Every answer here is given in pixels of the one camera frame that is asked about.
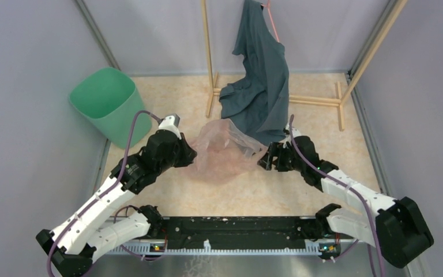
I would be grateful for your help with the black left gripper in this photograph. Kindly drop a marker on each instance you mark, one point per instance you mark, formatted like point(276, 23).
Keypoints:
point(188, 153)

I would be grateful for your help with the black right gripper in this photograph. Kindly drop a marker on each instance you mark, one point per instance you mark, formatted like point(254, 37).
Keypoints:
point(275, 149)

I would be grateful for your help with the pink plastic trash bag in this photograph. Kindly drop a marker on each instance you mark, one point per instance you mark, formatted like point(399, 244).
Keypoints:
point(223, 153)

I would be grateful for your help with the green plastic trash bin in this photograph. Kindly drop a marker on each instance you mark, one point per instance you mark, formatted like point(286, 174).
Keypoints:
point(109, 100)

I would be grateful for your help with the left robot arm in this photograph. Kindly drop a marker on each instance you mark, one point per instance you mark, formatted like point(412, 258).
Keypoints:
point(80, 241)

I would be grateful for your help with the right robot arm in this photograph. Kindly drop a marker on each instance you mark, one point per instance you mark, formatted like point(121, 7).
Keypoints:
point(396, 228)

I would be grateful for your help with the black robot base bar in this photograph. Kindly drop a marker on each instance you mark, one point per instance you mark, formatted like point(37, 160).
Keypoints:
point(242, 232)

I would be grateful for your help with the dark teal shirt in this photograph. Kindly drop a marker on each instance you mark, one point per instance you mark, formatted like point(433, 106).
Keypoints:
point(258, 103)

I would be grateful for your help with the wooden clothes rack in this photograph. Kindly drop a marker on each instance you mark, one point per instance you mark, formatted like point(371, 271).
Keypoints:
point(385, 23)

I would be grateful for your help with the pink clothes hanger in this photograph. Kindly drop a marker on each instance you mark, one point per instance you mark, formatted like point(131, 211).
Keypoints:
point(267, 6)

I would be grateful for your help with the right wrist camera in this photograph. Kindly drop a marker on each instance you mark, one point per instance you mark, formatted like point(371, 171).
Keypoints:
point(291, 133)

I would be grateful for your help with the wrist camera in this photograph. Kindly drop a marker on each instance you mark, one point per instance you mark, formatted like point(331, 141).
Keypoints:
point(291, 133)
point(171, 123)

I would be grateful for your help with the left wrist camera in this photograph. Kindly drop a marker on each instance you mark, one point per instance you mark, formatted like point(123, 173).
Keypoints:
point(171, 123)

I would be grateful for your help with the white cable duct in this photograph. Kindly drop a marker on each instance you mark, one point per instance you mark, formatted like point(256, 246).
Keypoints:
point(146, 249)

